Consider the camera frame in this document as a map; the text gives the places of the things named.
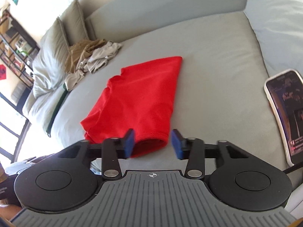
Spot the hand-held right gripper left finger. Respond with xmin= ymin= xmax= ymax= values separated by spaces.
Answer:
xmin=57 ymin=129 xmax=135 ymax=179

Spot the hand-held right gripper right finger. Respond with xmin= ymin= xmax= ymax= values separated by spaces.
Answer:
xmin=172 ymin=129 xmax=249 ymax=179

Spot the red shirt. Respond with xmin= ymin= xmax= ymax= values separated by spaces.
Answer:
xmin=80 ymin=56 xmax=183 ymax=158

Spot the light grey crumpled garment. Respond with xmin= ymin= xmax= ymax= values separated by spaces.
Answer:
xmin=64 ymin=41 xmax=123 ymax=91

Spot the tan crumpled garment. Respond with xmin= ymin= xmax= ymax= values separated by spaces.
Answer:
xmin=64 ymin=38 xmax=107 ymax=74

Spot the red paper decoration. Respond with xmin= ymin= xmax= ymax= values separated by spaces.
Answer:
xmin=0 ymin=64 xmax=10 ymax=81

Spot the large grey-green pillow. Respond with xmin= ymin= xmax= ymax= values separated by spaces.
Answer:
xmin=32 ymin=16 xmax=70 ymax=98

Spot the smartphone in white case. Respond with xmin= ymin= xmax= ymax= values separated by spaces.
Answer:
xmin=264 ymin=68 xmax=303 ymax=166

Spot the grey-green pillow with piped edge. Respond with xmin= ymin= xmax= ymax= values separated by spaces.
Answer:
xmin=58 ymin=0 xmax=96 ymax=48

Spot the black metal shelf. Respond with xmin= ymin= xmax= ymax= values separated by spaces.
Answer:
xmin=0 ymin=3 xmax=41 ymax=88

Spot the pale blue bolster cushion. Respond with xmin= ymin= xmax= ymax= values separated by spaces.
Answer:
xmin=244 ymin=0 xmax=303 ymax=166

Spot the green strap with floral ball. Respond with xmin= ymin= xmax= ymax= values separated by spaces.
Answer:
xmin=45 ymin=85 xmax=69 ymax=138

